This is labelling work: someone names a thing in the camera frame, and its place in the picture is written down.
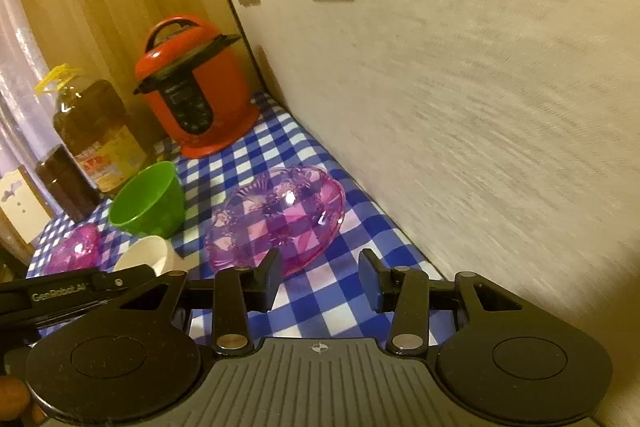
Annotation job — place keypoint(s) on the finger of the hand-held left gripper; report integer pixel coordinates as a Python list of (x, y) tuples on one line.
[(125, 279)]

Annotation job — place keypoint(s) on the person's left hand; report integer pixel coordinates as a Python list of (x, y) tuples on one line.
[(15, 394)]

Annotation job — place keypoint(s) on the blue white checked tablecloth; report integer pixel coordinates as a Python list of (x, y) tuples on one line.
[(370, 232)]

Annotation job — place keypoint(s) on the pale sheer curtain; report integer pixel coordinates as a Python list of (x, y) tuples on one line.
[(20, 82)]

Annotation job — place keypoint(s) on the green plastic bowl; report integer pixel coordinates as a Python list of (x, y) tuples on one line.
[(150, 202)]

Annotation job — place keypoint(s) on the red electric pressure cooker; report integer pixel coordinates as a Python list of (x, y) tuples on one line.
[(220, 72)]

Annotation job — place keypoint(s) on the small purple glass dish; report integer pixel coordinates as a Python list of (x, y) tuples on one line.
[(75, 249)]

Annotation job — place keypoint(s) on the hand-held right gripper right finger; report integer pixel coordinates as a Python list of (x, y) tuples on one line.
[(371, 282)]

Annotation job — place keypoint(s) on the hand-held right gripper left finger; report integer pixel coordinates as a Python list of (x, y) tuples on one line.
[(267, 282)]

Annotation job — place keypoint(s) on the large cooking oil bottle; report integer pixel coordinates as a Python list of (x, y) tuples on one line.
[(95, 122)]

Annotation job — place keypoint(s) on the dark brown jar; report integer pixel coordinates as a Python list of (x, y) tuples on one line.
[(65, 187)]

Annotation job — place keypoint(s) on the large purple glass bowl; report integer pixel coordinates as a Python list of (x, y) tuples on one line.
[(280, 217)]

